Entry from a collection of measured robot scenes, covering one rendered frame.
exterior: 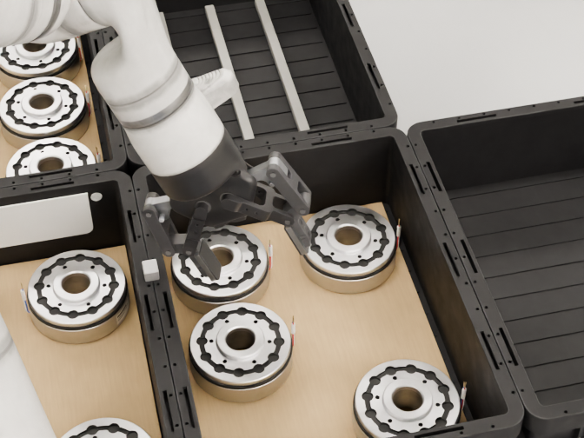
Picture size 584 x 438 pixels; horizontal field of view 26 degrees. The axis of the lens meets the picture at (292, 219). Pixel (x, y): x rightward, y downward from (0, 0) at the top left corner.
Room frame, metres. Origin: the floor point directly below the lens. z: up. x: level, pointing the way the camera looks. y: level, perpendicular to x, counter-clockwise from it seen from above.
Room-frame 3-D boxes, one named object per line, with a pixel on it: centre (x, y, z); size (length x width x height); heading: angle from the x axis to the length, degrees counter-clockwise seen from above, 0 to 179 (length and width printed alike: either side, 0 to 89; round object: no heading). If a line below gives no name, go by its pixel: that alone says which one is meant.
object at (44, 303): (0.85, 0.22, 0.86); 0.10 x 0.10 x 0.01
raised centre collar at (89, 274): (0.85, 0.22, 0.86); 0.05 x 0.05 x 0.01
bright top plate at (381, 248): (0.92, -0.06, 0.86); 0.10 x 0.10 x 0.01
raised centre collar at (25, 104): (1.13, 0.30, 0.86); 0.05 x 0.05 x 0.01
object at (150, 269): (0.81, 0.14, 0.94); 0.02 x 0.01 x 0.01; 13
